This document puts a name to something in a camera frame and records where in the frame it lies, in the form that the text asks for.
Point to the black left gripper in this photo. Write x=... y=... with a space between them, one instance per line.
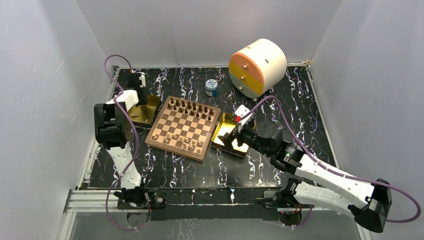
x=144 y=101

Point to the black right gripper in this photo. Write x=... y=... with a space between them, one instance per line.
x=227 y=137

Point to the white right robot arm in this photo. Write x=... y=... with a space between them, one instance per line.
x=368 y=203

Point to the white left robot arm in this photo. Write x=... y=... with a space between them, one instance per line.
x=114 y=129

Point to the gold tin with white pieces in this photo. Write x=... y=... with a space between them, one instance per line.
x=147 y=113

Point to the wooden chess board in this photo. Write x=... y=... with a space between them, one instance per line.
x=199 y=130

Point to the row of dark chess pieces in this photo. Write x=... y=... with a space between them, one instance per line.
x=180 y=110

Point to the empty gold square tin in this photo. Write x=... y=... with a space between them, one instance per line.
x=226 y=125

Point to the small blue white jar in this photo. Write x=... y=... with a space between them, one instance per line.
x=211 y=86

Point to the round pastel drawer cabinet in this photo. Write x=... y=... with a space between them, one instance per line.
x=256 y=68

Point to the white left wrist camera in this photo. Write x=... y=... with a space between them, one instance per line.
x=142 y=81

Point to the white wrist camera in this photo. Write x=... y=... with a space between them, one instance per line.
x=242 y=116
x=142 y=81

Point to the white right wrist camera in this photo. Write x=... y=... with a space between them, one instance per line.
x=242 y=116

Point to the aluminium front rail frame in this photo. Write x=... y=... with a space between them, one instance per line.
x=201 y=214

